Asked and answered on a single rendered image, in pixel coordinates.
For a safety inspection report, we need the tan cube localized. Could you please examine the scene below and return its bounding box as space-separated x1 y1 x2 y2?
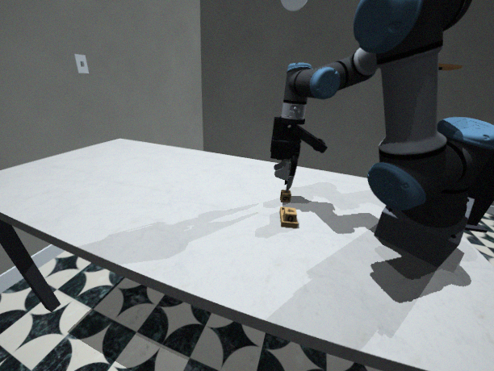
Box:
280 190 291 202
283 207 297 223

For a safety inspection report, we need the tan wooden tray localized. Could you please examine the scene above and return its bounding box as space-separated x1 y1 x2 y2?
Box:
279 206 298 228

